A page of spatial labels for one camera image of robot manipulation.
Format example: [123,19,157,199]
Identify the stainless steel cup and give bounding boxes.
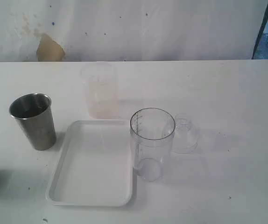
[9,93,56,151]

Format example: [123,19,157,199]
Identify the clear plastic shaker cup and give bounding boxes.
[130,107,176,182]

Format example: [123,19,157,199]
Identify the clear domed shaker lid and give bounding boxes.
[172,113,200,154]

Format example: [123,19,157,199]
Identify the translucent frosted plastic cup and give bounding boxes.
[80,62,119,119]

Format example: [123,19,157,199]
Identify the white rectangular plastic tray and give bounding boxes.
[45,119,133,207]

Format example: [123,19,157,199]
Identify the black metal window post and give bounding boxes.
[251,4,268,59]

